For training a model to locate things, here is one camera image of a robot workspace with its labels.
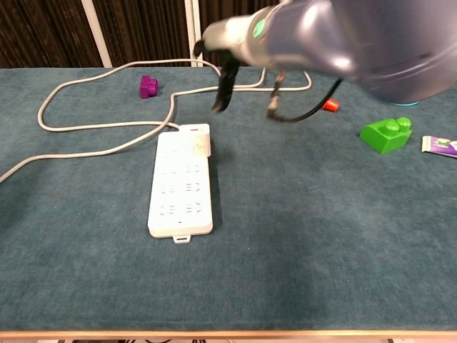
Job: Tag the white partition post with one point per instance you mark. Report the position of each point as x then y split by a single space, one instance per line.
193 21
96 32

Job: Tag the teal table cloth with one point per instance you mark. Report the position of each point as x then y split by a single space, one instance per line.
285 250

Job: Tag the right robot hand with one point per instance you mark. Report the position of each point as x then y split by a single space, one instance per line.
228 35

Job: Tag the small red cap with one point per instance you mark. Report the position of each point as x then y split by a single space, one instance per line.
331 105

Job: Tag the purple white toothpaste tube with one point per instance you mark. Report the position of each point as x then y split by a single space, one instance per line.
441 145

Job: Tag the white plug adapter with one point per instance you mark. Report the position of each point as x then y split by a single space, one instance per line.
200 143

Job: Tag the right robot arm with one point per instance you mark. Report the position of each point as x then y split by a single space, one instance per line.
357 35

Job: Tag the green toy block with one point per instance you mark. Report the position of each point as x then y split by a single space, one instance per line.
382 139

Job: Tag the purple toy block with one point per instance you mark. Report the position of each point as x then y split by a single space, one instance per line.
147 87

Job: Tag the white power strip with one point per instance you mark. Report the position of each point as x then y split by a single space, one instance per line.
178 200

